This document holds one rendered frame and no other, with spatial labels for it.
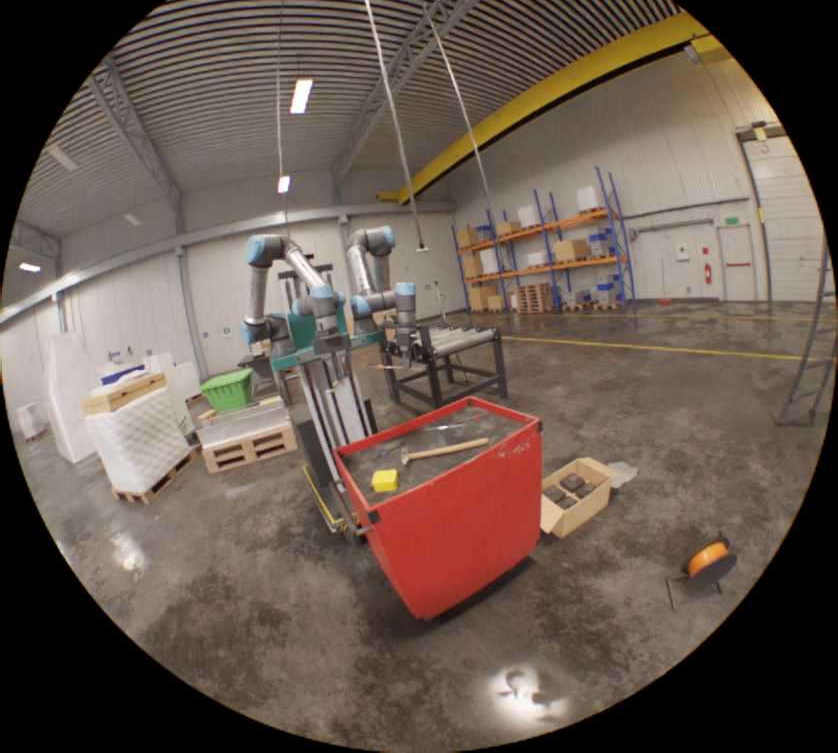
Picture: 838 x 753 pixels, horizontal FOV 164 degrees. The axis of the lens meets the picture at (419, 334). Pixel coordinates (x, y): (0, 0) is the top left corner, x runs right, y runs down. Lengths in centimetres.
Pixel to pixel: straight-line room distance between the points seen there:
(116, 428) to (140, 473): 56
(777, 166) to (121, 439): 1386
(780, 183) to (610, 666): 1053
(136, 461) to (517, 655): 370
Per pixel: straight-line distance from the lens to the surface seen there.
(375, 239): 142
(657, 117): 1137
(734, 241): 1033
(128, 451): 381
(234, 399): 459
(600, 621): 166
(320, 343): 103
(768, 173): 1069
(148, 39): 872
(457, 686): 154
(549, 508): 181
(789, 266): 1054
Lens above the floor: 150
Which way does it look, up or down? 8 degrees down
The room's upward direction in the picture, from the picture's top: 11 degrees counter-clockwise
